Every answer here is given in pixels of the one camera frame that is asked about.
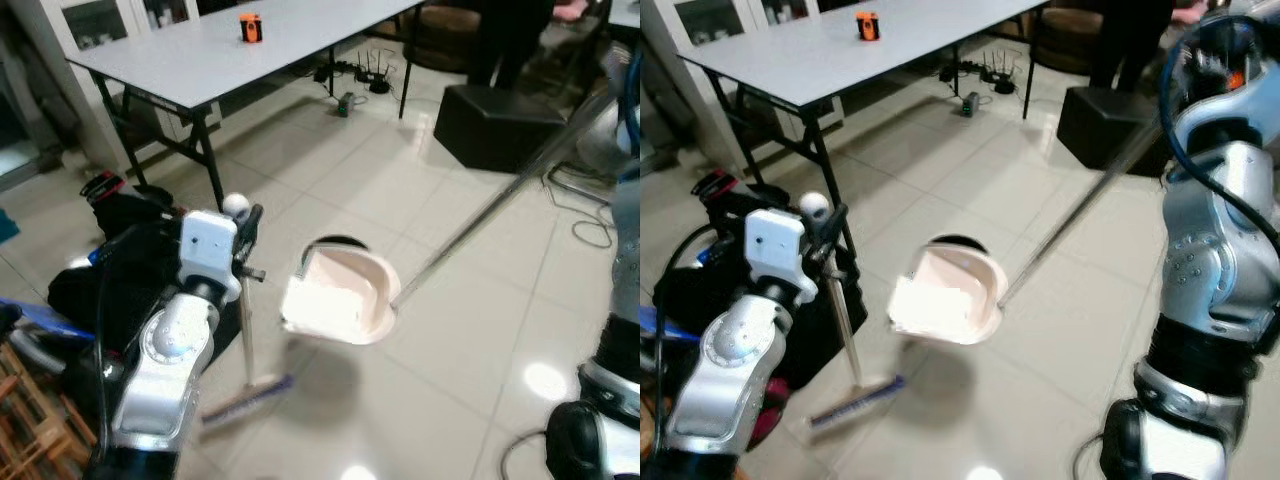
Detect white glass-door cabinet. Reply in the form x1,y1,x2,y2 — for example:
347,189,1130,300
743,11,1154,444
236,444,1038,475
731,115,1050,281
640,0,847,173
15,0,223,173

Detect black square ottoman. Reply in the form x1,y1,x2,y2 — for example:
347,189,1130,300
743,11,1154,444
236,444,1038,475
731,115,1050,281
433,84,570,174
1056,85,1172,172

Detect black floor cable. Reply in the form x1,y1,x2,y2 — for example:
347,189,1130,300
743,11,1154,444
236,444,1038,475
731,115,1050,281
545,165,617,251

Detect black fabric bag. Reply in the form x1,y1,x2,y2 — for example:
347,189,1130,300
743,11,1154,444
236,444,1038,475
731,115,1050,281
45,185,247,356
655,188,868,453

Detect broom with blue bristles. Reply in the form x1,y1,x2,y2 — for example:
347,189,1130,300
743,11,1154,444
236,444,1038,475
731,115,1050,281
800,192,907,434
197,194,297,434

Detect round metal floor fan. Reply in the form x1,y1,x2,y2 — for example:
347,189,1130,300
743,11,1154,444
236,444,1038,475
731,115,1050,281
575,95,633,183

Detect brown armchair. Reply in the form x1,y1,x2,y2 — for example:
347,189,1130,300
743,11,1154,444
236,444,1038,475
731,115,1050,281
1030,0,1102,77
404,0,483,74

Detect person legs in black trousers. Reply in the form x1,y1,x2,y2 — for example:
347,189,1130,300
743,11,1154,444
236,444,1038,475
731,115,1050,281
1089,0,1174,92
465,0,557,90

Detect beige long-handled dustpan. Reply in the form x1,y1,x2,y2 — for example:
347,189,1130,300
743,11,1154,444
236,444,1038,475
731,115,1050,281
279,90,621,347
886,115,1171,347

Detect black router with antennas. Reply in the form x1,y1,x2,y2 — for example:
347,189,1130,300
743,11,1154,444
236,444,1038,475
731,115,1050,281
938,48,1020,97
314,48,397,97

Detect grey table with black legs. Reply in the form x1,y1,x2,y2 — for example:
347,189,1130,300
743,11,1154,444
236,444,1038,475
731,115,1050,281
65,0,427,213
677,0,1051,253

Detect wooden slatted rack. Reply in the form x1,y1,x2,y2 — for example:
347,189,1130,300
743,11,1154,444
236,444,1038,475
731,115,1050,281
0,340,98,480

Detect red black tool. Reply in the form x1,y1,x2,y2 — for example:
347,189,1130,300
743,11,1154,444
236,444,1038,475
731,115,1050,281
690,169,738,207
80,171,127,207

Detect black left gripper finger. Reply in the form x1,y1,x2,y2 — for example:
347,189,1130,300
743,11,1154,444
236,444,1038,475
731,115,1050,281
815,203,852,266
236,204,265,263

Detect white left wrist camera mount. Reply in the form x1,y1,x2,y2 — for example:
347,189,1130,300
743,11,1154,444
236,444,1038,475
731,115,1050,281
745,208,817,307
178,209,242,303

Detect blue fabric item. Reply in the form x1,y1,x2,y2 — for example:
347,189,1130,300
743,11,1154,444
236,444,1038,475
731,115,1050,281
0,296,97,347
640,304,683,347

